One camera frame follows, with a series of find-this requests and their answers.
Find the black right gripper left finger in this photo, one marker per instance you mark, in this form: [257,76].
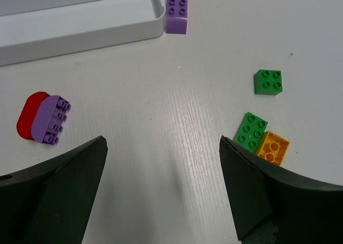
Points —
[51,202]

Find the purple lego on red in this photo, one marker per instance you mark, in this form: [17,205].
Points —
[48,122]

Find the orange 2x3 lego brick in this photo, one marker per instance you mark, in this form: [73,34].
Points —
[272,148]

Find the small green lego brick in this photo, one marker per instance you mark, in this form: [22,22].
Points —
[268,82]

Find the white divided sorting tray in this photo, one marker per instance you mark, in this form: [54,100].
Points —
[70,29]

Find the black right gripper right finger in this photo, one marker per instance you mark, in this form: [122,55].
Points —
[271,204]

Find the red curved lego brick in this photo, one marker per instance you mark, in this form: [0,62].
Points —
[28,114]

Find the green lego brick cluster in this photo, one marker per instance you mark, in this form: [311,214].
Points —
[250,132]

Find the purple lego brick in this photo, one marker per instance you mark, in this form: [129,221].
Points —
[176,16]

